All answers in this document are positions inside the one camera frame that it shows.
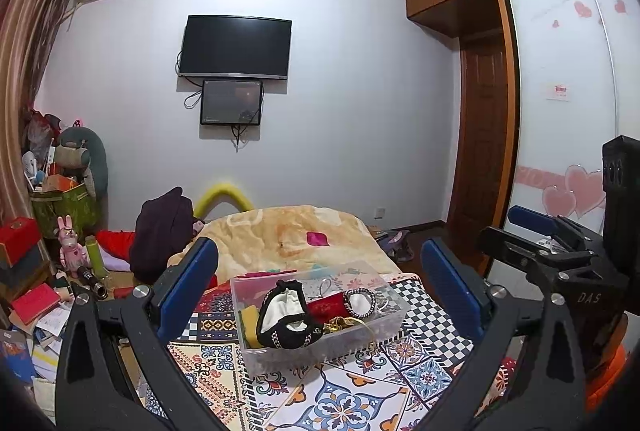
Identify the pile of books and papers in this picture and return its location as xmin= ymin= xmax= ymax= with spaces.
xmin=0 ymin=301 xmax=77 ymax=393

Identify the red book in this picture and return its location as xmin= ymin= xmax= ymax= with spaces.
xmin=11 ymin=283 xmax=62 ymax=326

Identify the black telescope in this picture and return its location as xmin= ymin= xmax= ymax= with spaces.
xmin=75 ymin=266 xmax=109 ymax=301

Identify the gold shiny ornament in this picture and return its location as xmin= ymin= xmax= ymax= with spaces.
xmin=322 ymin=316 xmax=367 ymax=338

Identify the black and white pouch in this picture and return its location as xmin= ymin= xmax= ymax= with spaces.
xmin=256 ymin=280 xmax=322 ymax=352

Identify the purple bag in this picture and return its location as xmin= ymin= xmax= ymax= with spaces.
xmin=382 ymin=230 xmax=414 ymax=263

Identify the yellow fleece blanket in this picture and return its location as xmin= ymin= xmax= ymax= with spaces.
xmin=167 ymin=206 xmax=402 ymax=293

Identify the long grey-green plush pillow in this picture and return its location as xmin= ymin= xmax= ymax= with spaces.
xmin=57 ymin=126 xmax=110 ymax=200

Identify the red box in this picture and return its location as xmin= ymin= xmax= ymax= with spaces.
xmin=0 ymin=217 xmax=44 ymax=268

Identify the brown wooden door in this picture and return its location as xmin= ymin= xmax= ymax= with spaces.
xmin=446 ymin=0 xmax=519 ymax=280

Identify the black wall television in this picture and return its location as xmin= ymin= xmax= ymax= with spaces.
xmin=177 ymin=15 xmax=294 ymax=81

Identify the yellow foam arch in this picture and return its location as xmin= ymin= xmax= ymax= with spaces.
xmin=192 ymin=181 xmax=252 ymax=220

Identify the clear plastic storage box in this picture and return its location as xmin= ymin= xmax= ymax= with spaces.
xmin=230 ymin=259 xmax=412 ymax=374

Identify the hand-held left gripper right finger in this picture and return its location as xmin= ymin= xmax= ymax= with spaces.
xmin=419 ymin=238 xmax=587 ymax=431

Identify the patchwork patterned bed sheet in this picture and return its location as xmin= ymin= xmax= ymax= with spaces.
xmin=145 ymin=271 xmax=507 ymax=431

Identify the small black wall monitor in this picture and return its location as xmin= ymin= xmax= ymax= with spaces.
xmin=200 ymin=80 xmax=265 ymax=127

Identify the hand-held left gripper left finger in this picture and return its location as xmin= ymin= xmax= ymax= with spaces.
xmin=54 ymin=236 xmax=222 ymax=431

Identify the black hanging cable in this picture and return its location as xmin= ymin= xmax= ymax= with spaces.
xmin=230 ymin=123 xmax=252 ymax=150

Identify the grey plush toy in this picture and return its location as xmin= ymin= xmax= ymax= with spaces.
xmin=53 ymin=140 xmax=94 ymax=178

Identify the black beaded bracelet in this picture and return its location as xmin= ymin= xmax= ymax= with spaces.
xmin=344 ymin=289 xmax=377 ymax=320

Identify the red plastic bag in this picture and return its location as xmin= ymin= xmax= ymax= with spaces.
xmin=25 ymin=110 xmax=62 ymax=152

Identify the black looped cable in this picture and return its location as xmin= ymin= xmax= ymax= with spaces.
xmin=183 ymin=78 xmax=204 ymax=110

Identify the dark purple clothing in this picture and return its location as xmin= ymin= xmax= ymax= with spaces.
xmin=129 ymin=187 xmax=197 ymax=285

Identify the white wardrobe sliding door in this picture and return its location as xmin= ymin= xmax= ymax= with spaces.
xmin=487 ymin=0 xmax=640 ymax=293

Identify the green storage box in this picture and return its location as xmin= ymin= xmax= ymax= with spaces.
xmin=31 ymin=183 xmax=101 ymax=240

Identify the green bottle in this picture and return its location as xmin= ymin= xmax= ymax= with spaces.
xmin=85 ymin=236 xmax=107 ymax=278

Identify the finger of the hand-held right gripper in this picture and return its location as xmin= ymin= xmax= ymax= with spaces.
xmin=475 ymin=226 xmax=608 ymax=285
xmin=506 ymin=205 xmax=608 ymax=257

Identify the striped brown curtain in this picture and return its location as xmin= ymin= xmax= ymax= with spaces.
xmin=0 ymin=0 xmax=87 ymax=233

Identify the pink rabbit figure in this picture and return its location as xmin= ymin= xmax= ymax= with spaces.
xmin=57 ymin=216 xmax=86 ymax=270

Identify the red pouch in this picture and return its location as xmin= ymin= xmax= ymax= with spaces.
xmin=306 ymin=293 xmax=352 ymax=325

